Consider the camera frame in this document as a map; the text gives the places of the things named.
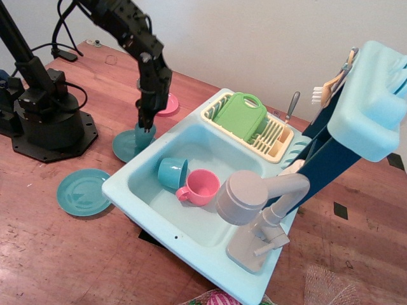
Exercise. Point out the cream dish drying rack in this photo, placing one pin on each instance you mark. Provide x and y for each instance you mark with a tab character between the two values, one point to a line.
271	139

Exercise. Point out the teal mug in sink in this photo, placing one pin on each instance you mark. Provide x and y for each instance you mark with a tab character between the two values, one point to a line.
172	172

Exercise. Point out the dark blue shelf support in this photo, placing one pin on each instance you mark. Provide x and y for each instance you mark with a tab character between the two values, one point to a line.
324	157

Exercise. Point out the grey handled toy knife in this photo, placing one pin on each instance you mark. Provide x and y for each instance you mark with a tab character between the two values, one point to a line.
292	105

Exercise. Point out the light blue shelf top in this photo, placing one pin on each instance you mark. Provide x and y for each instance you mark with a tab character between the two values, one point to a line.
372	104

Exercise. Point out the teal plate front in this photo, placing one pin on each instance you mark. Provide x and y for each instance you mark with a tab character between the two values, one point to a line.
80	193

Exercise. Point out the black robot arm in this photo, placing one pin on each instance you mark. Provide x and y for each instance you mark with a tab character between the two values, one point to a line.
46	122

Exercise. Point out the green plastic cutting board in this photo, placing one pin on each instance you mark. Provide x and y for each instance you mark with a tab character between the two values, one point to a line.
241	115

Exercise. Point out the black clamp foot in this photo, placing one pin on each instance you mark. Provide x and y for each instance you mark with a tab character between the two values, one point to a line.
65	55

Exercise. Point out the grey toy faucet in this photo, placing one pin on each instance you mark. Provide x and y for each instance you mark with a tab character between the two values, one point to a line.
257	207

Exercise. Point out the white mesh net bag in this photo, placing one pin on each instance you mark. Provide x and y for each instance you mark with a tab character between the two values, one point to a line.
323	286

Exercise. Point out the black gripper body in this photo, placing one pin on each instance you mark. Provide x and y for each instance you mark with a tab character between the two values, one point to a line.
153	84

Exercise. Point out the dark teal saucer plate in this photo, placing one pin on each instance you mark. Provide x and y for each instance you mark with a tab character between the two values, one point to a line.
124	146

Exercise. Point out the light blue toy sink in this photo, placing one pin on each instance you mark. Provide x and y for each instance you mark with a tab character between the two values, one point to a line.
197	235

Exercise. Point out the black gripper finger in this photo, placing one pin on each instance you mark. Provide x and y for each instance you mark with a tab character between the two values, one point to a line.
146	123

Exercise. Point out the teal plastic tumbler cup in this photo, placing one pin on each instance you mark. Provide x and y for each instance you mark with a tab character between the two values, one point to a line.
143	137

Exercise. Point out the white bristle dish brush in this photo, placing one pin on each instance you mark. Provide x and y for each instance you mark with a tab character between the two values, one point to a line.
322	94

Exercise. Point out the pink plastic plate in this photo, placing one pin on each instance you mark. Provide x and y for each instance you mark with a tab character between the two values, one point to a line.
171	108

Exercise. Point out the pink mug in sink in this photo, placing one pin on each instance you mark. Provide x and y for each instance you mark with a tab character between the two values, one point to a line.
200	187

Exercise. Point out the pink white mesh ball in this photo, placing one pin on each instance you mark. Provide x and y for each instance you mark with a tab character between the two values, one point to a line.
221	298

